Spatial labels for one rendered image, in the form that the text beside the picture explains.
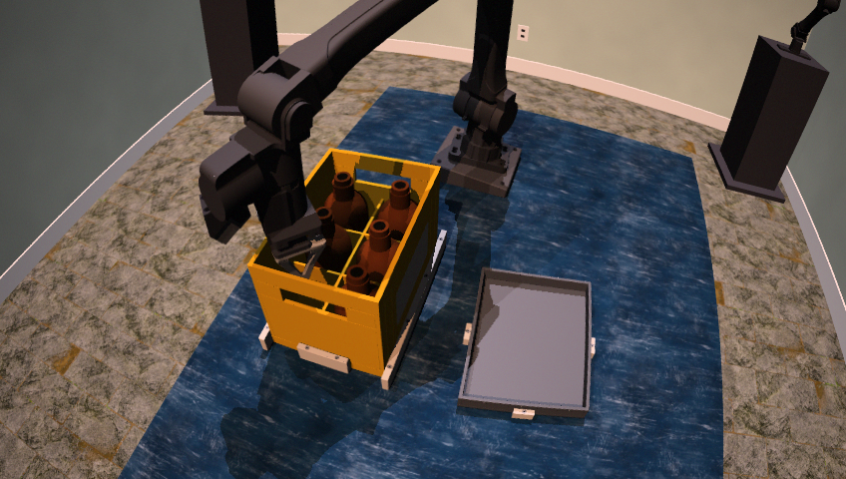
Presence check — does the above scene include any orange divided crate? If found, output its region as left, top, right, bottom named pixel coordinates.
left=247, top=149, right=441, bottom=377

